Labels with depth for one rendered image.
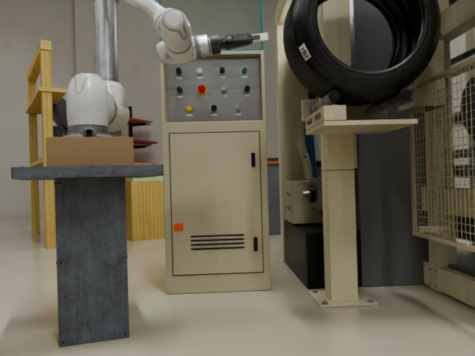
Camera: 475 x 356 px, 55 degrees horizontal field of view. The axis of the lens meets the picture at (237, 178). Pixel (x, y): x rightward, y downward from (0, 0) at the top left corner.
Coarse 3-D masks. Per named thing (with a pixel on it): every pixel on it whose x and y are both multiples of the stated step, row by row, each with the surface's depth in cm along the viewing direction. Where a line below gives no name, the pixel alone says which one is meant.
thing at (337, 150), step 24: (336, 0) 212; (336, 24) 212; (336, 48) 211; (336, 144) 211; (336, 168) 211; (336, 192) 211; (336, 216) 211; (336, 240) 211; (336, 264) 211; (336, 288) 211
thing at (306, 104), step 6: (306, 102) 208; (312, 102) 208; (306, 108) 208; (348, 108) 209; (354, 108) 209; (360, 108) 209; (366, 108) 209; (306, 114) 208; (348, 114) 209; (354, 114) 209; (360, 114) 209; (366, 114) 209; (372, 114) 210; (378, 114) 210; (384, 114) 209
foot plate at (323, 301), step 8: (312, 296) 220; (320, 296) 220; (360, 296) 218; (368, 296) 217; (320, 304) 205; (328, 304) 205; (336, 304) 204; (344, 304) 204; (352, 304) 204; (360, 304) 204; (368, 304) 204; (376, 304) 204
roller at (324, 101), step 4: (332, 92) 174; (336, 92) 174; (324, 96) 182; (328, 96) 175; (332, 96) 174; (336, 96) 174; (320, 100) 188; (324, 100) 181; (328, 100) 176; (332, 100) 174; (336, 100) 174; (316, 104) 196; (320, 104) 188; (324, 104) 183; (328, 104) 180; (312, 108) 203; (316, 108) 197; (312, 112) 206
